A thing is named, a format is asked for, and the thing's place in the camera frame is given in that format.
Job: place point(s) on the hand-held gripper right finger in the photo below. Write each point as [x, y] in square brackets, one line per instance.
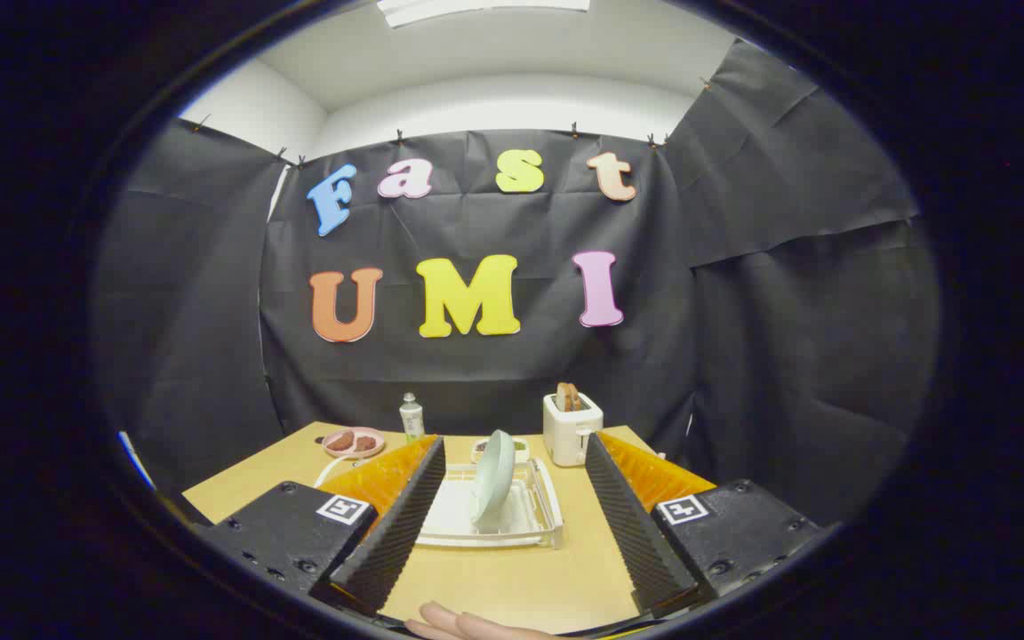
[632, 524]

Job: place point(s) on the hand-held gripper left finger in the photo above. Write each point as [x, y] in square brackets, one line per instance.
[401, 524]

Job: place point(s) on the pale green plate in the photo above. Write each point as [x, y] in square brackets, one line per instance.
[492, 476]

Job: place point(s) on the small pink plate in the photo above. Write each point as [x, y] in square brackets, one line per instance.
[370, 452]

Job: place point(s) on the white divided dish of grains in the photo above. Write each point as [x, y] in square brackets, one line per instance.
[520, 447]

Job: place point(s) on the brown meat piece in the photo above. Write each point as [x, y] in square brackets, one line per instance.
[365, 443]
[340, 441]

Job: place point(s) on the clear bottle with green label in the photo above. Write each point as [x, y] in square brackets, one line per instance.
[412, 420]

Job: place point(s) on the white toaster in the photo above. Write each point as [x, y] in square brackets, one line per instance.
[570, 436]

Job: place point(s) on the toasted bread slice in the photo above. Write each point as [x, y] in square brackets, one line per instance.
[567, 397]

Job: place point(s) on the black backdrop cloth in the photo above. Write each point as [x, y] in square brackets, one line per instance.
[476, 373]

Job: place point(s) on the ceiling light panel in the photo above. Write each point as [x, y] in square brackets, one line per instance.
[476, 7]

